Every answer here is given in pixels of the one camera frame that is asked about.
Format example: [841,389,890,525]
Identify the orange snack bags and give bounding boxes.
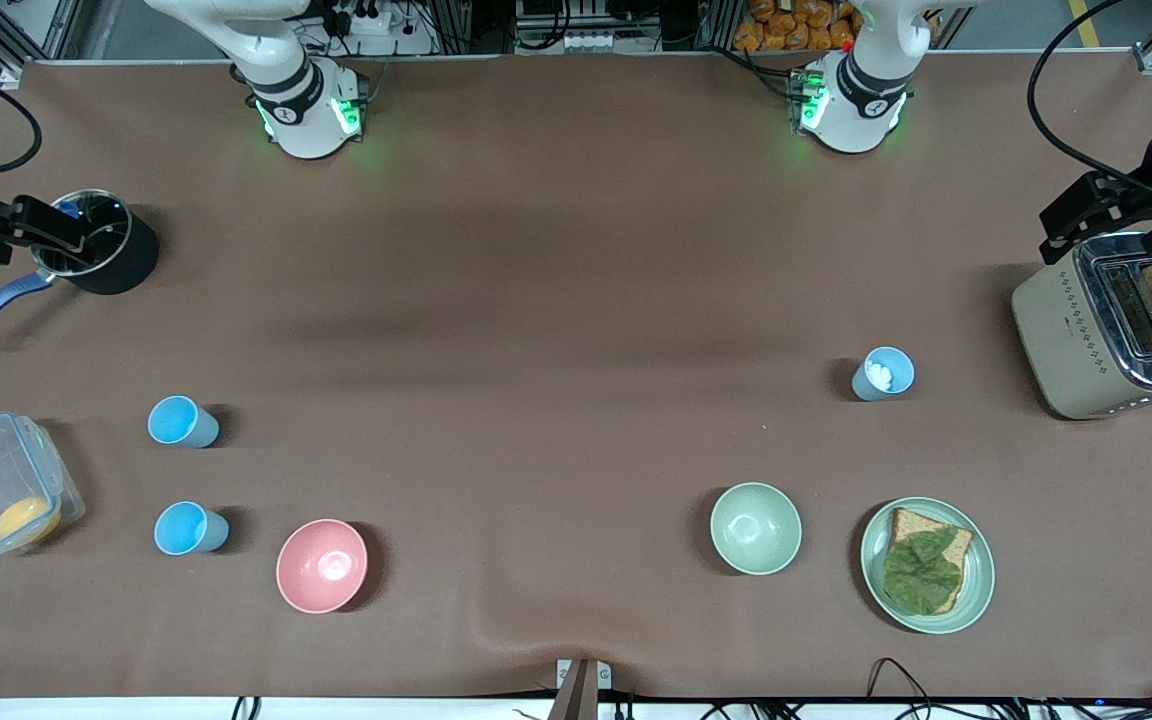
[733,0,862,53]

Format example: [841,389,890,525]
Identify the pale green bowl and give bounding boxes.
[710,483,803,576]

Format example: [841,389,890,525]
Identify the brown bread slice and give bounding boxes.
[886,508,974,614]

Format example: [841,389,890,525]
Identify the white power strip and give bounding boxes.
[564,30,639,54]

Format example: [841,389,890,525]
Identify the black pot with blue handle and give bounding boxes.
[0,188,161,344]

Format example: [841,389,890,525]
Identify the black thin cable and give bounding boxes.
[866,657,942,720]

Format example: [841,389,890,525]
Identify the pale green plate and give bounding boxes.
[860,497,996,635]

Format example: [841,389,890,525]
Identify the pink bowl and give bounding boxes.
[276,519,369,614]

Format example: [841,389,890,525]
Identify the green lettuce leaf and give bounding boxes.
[882,528,964,614]

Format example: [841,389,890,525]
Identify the beige and chrome toaster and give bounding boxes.
[1012,232,1152,421]

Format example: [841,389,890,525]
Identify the blue cup holding paper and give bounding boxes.
[852,346,916,402]

